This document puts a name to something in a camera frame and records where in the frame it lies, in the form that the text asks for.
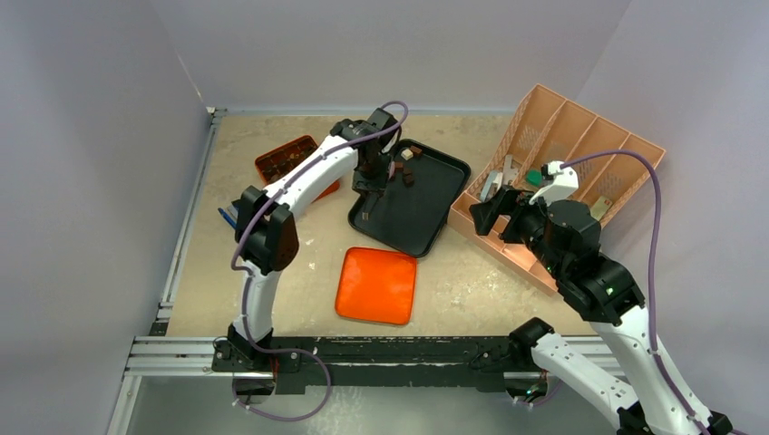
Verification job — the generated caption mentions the pink metal tongs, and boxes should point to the pink metal tongs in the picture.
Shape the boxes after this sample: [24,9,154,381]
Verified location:
[362,159,397,221]

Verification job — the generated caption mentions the orange box lid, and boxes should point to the orange box lid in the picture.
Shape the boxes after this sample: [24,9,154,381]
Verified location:
[335,246,418,326]

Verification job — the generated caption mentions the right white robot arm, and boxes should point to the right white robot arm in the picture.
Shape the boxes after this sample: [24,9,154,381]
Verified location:
[469,187,733,434]

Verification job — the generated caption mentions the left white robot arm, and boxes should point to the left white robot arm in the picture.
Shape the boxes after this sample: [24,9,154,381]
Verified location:
[228,106,404,371]

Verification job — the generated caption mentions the orange chocolate box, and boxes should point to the orange chocolate box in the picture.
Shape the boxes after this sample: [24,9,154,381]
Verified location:
[254,135,318,184]

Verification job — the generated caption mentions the light blue stapler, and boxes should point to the light blue stapler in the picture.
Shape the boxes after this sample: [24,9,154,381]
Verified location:
[478,170,503,202]

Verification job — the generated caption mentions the green eraser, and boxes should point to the green eraser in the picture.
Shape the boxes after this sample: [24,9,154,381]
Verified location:
[525,169,542,188]

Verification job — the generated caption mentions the staple box in organizer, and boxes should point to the staple box in organizer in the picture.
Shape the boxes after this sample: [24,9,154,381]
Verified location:
[589,196,613,221]

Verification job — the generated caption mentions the black tray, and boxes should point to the black tray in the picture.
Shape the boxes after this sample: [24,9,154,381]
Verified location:
[347,139,471,258]

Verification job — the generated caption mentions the pink desk organizer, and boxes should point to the pink desk organizer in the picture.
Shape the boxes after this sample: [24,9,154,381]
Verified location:
[448,84,666,295]

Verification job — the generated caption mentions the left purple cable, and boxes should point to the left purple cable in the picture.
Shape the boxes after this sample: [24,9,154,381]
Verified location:
[229,101,410,423]

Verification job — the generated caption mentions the purple cable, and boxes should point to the purple cable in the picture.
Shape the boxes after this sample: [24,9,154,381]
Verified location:
[513,150,752,435]
[229,101,410,423]

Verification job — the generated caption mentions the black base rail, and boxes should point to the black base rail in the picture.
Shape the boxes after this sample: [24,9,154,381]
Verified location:
[211,327,550,401]

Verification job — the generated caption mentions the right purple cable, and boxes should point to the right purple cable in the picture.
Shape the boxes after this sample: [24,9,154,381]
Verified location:
[513,150,752,435]

